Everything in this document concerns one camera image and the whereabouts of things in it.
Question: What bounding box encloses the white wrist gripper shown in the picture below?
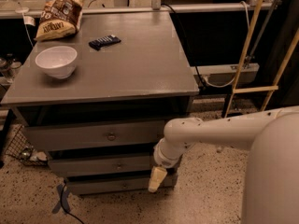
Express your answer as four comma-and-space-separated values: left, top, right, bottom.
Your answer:
148, 138, 187, 192

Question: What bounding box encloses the grey drawer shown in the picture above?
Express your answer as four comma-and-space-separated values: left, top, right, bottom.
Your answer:
49, 152, 155, 177
23, 119, 166, 151
65, 172, 178, 196

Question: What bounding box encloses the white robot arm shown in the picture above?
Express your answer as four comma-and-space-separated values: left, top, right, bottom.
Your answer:
149, 105, 299, 224

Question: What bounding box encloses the grey bottom drawer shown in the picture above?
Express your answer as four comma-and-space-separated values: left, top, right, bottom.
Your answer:
65, 172, 178, 196

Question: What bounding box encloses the grey top drawer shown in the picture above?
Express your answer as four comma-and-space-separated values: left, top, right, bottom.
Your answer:
23, 119, 166, 151

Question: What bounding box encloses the grey wooden drawer cabinet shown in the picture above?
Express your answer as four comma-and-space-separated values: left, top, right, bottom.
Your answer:
2, 12, 198, 183

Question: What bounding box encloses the dark blue snack bar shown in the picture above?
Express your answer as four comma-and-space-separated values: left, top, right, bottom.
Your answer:
89, 35, 121, 51

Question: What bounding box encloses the white ceramic bowl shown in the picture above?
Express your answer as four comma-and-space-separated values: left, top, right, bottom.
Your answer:
36, 46, 78, 79

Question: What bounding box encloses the brown chip bag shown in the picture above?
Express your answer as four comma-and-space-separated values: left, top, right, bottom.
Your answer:
35, 0, 85, 41

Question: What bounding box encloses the black floor cable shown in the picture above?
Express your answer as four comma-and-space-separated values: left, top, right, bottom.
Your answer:
59, 180, 86, 224

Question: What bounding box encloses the wooden ladder frame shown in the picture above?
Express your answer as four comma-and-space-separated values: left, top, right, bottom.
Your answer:
221, 0, 299, 119

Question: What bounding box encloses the black power cable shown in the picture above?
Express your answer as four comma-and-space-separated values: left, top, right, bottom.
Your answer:
160, 3, 208, 91

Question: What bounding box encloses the black wire basket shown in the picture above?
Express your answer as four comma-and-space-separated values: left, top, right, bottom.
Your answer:
5, 125, 48, 166

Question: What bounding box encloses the white cable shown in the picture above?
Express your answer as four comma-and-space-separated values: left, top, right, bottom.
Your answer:
202, 1, 252, 89

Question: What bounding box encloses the grey metal rail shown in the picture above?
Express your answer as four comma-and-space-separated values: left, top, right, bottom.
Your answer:
0, 2, 275, 19

